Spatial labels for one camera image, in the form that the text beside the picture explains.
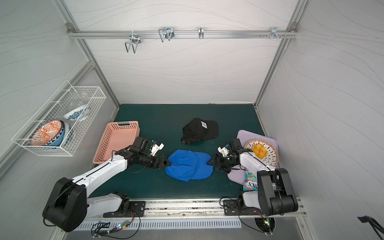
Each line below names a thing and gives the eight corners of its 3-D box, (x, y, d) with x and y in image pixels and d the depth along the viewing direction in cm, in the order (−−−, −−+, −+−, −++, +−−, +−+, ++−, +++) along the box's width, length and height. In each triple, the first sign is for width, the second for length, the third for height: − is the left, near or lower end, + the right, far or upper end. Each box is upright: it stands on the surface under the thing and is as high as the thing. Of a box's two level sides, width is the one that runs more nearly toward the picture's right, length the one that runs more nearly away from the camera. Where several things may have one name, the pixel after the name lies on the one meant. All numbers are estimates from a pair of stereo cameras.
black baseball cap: (182, 144, 99) (181, 138, 94) (183, 124, 110) (183, 118, 105) (218, 144, 99) (219, 138, 94) (216, 124, 110) (217, 118, 105)
